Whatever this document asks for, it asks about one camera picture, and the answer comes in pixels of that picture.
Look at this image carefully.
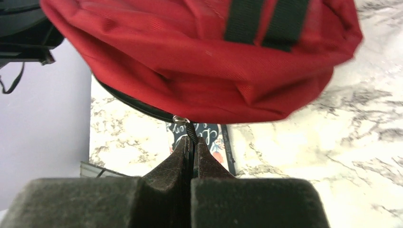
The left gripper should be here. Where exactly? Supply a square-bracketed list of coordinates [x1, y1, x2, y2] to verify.
[0, 0, 65, 67]

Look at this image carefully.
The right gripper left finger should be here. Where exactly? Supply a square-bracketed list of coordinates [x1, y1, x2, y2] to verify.
[0, 137, 193, 228]

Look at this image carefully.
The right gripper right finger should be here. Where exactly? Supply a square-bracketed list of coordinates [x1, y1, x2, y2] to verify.
[191, 138, 329, 228]

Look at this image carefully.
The red student backpack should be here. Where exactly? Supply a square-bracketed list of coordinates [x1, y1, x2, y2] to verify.
[40, 0, 363, 124]

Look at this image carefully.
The Little Women floral book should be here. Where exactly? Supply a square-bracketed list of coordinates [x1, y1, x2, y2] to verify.
[166, 123, 236, 176]

